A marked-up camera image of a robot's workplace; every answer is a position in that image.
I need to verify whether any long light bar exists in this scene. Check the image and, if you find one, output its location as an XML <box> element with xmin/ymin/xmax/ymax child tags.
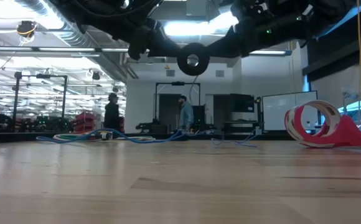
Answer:
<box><xmin>0</xmin><ymin>46</ymin><xmax>293</xmax><ymax>57</ymax></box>

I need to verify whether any red tool cabinet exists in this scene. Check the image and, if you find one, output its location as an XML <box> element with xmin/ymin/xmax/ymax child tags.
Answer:
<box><xmin>73</xmin><ymin>111</ymin><xmax>102</xmax><ymax>134</ymax></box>

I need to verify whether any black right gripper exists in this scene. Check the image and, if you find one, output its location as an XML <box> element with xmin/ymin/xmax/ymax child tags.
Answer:
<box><xmin>206</xmin><ymin>0</ymin><xmax>312</xmax><ymax>59</ymax></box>

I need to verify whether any black cord spool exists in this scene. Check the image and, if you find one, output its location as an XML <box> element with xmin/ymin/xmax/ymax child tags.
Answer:
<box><xmin>176</xmin><ymin>42</ymin><xmax>211</xmax><ymax>77</ymax></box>

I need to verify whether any silver ventilation duct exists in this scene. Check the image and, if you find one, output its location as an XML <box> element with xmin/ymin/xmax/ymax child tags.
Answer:
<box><xmin>15</xmin><ymin>0</ymin><xmax>139</xmax><ymax>80</ymax></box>

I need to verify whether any person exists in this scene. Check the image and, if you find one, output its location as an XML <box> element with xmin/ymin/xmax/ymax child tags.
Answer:
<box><xmin>103</xmin><ymin>92</ymin><xmax>121</xmax><ymax>134</ymax></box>
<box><xmin>177</xmin><ymin>95</ymin><xmax>195</xmax><ymax>132</ymax></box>

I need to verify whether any background robot rig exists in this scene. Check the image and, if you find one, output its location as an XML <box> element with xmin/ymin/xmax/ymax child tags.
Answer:
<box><xmin>0</xmin><ymin>70</ymin><xmax>75</xmax><ymax>133</ymax></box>

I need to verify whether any red tape dispenser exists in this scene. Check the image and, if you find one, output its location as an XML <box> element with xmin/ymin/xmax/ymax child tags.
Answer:
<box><xmin>284</xmin><ymin>100</ymin><xmax>361</xmax><ymax>149</ymax></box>

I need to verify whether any black cabinet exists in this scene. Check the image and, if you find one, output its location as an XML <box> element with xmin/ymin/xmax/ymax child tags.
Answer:
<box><xmin>230</xmin><ymin>94</ymin><xmax>256</xmax><ymax>122</ymax></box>

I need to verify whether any black ceiling device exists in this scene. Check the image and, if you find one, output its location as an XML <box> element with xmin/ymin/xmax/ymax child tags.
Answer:
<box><xmin>16</xmin><ymin>20</ymin><xmax>38</xmax><ymax>39</ymax></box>

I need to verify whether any long blue cord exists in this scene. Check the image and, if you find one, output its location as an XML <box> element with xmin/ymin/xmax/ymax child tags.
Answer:
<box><xmin>188</xmin><ymin>75</ymin><xmax>260</xmax><ymax>149</ymax></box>

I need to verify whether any yellow hanging cable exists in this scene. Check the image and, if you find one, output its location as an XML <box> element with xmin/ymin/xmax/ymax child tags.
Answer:
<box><xmin>356</xmin><ymin>0</ymin><xmax>361</xmax><ymax>106</ymax></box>

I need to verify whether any coiled coloured cable bundle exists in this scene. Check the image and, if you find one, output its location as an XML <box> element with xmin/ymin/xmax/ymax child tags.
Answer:
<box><xmin>52</xmin><ymin>133</ymin><xmax>156</xmax><ymax>141</ymax></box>

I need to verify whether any black metal table frame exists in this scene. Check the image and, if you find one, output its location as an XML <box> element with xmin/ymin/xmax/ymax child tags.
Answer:
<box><xmin>0</xmin><ymin>132</ymin><xmax>302</xmax><ymax>144</ymax></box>

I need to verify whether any white whiteboard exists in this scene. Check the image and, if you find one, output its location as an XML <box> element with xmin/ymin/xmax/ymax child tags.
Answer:
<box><xmin>262</xmin><ymin>90</ymin><xmax>319</xmax><ymax>132</ymax></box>

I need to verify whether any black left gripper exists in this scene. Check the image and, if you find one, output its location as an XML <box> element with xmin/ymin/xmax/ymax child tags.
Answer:
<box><xmin>126</xmin><ymin>17</ymin><xmax>184</xmax><ymax>62</ymax></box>

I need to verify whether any green and blue cable bundle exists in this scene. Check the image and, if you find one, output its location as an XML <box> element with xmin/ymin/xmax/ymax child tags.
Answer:
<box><xmin>36</xmin><ymin>127</ymin><xmax>200</xmax><ymax>144</ymax></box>

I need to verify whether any green coiled cable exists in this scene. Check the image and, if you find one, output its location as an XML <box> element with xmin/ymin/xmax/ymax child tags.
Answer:
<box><xmin>59</xmin><ymin>133</ymin><xmax>102</xmax><ymax>140</ymax></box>

